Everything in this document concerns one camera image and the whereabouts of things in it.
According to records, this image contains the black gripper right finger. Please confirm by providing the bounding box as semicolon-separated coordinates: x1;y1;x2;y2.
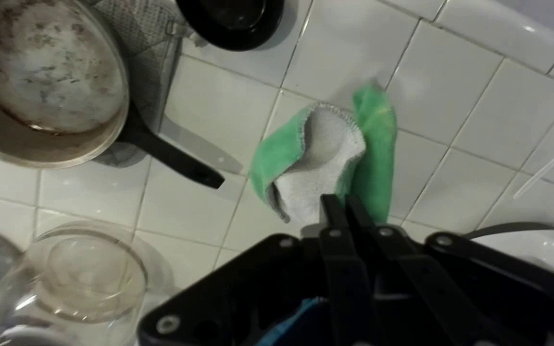
346;198;482;346

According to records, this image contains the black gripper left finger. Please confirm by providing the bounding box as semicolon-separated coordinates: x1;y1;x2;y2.
319;194;377;346

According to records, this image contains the green and white towel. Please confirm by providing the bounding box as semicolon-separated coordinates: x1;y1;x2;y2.
250;82;398;225

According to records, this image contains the small black pot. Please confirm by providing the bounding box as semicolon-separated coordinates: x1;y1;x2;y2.
175;0;284;52

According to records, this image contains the steel frying pan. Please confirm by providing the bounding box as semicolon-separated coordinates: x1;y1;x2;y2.
0;0;225;188

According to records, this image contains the grey quilted pot holder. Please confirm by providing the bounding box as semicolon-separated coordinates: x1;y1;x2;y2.
90;0;184;169

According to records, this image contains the blue cloth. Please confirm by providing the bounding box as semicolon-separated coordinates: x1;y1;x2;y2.
255;298;329;346

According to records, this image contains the glass coffee carafe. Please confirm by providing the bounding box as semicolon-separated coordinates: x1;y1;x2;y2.
0;221;155;346

